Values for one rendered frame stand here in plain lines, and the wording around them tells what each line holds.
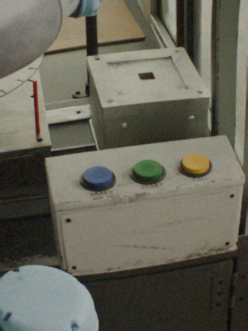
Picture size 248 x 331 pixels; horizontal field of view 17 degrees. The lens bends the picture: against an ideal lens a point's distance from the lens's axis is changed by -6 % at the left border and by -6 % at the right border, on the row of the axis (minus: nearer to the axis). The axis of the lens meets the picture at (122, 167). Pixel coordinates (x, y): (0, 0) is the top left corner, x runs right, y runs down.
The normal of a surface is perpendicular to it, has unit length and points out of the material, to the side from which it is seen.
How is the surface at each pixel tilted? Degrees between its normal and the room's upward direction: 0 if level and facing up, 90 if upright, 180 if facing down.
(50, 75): 0
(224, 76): 90
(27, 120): 0
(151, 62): 0
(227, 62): 90
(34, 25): 83
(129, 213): 90
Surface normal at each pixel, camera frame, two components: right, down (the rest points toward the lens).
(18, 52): 0.76, 0.53
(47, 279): 0.11, -0.79
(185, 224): 0.18, 0.59
